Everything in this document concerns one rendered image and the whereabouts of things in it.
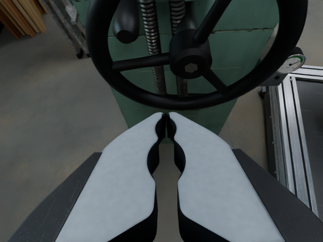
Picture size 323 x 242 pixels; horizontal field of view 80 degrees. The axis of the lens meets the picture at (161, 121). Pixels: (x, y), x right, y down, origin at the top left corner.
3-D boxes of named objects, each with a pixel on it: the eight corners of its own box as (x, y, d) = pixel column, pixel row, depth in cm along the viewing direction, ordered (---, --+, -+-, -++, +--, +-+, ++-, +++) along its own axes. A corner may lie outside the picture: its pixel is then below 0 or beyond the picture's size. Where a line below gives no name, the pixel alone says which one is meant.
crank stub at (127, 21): (144, 39, 18) (127, 53, 19) (146, 1, 21) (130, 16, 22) (123, 19, 16) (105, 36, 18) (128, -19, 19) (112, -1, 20)
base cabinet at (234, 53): (134, 145, 109) (84, 39, 46) (138, 67, 136) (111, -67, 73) (215, 143, 107) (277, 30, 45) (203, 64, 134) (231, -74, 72)
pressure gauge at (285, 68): (267, 79, 51) (283, 55, 43) (264, 68, 52) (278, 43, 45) (292, 78, 50) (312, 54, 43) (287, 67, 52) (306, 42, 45)
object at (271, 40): (252, 87, 58) (263, 68, 51) (243, 57, 64) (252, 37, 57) (280, 86, 58) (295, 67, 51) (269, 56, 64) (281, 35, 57)
